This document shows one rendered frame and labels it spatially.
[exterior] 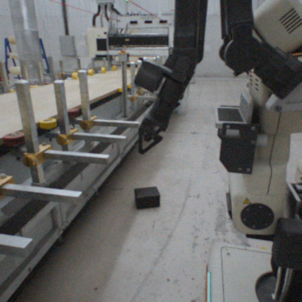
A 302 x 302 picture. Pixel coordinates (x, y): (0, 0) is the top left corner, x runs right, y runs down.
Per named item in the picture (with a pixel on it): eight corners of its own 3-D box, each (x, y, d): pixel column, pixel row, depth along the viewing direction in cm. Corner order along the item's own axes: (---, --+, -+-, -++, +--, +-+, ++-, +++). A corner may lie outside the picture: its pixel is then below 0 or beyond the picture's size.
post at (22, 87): (46, 192, 115) (28, 79, 98) (42, 196, 112) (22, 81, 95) (39, 191, 116) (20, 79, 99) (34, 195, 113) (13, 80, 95)
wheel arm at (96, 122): (140, 128, 153) (140, 121, 152) (138, 130, 150) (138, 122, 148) (71, 124, 162) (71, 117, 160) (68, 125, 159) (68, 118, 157)
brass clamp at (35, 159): (54, 155, 116) (52, 144, 114) (35, 168, 104) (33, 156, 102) (41, 154, 117) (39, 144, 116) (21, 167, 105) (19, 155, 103)
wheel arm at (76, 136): (127, 143, 131) (127, 135, 129) (125, 145, 127) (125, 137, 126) (48, 137, 139) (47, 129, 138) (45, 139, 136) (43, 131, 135)
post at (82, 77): (93, 151, 161) (87, 69, 143) (91, 153, 158) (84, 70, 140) (88, 150, 161) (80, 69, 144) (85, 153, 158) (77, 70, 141)
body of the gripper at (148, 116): (141, 122, 68) (154, 97, 65) (147, 113, 77) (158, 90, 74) (164, 134, 68) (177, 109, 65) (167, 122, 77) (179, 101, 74)
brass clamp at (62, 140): (79, 137, 139) (79, 128, 137) (67, 146, 127) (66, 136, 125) (69, 137, 140) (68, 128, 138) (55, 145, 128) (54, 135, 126)
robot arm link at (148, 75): (193, 61, 60) (195, 59, 68) (148, 38, 61) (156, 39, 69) (170, 107, 65) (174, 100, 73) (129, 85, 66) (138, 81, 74)
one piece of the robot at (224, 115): (252, 145, 104) (261, 91, 97) (266, 177, 79) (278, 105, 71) (211, 143, 108) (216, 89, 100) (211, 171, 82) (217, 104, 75)
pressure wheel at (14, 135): (5, 163, 111) (-1, 137, 106) (12, 156, 118) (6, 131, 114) (25, 161, 112) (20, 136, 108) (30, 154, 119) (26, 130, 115)
